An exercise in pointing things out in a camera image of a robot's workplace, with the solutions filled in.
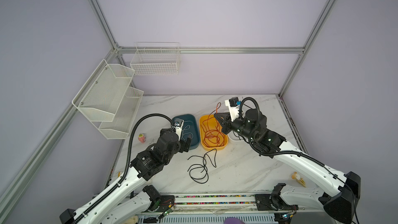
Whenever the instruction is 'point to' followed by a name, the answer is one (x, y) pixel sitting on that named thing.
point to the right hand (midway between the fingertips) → (214, 114)
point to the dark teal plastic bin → (189, 127)
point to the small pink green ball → (141, 138)
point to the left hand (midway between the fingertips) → (178, 133)
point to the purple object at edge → (232, 220)
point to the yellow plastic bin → (201, 118)
